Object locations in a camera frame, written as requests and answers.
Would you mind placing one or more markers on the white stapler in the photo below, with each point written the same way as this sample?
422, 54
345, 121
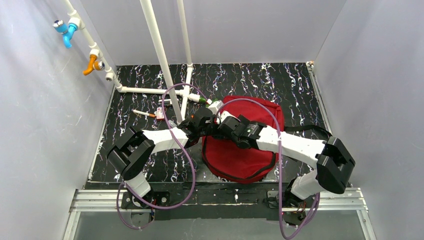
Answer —
165, 102

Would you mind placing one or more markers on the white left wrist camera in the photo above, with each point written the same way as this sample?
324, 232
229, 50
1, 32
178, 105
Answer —
215, 106

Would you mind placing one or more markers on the white PVC pipe frame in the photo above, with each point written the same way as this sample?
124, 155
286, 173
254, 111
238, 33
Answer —
178, 98

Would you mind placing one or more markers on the blue faucet valve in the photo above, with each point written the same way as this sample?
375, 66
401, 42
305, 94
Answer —
67, 30

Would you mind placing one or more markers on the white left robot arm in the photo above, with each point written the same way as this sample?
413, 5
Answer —
132, 150

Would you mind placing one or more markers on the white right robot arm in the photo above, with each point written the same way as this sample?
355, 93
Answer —
331, 161

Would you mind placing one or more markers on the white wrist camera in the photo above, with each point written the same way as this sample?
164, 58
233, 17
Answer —
225, 115
215, 106

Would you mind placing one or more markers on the small red white card box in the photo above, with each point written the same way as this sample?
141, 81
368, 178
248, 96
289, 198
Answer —
159, 114

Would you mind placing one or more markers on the red student backpack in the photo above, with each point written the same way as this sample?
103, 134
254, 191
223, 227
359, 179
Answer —
225, 160

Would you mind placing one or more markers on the white orange-tipped marker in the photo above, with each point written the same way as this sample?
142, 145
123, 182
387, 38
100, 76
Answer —
138, 112

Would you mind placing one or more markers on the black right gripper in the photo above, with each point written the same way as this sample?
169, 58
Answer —
224, 124

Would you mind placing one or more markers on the orange faucet valve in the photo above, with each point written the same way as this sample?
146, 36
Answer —
93, 65

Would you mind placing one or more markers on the aluminium rail frame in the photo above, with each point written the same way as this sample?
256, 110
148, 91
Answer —
104, 200

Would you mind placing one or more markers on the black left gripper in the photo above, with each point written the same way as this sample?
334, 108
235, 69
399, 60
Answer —
201, 117

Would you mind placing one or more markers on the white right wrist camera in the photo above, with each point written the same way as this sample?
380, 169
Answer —
225, 115

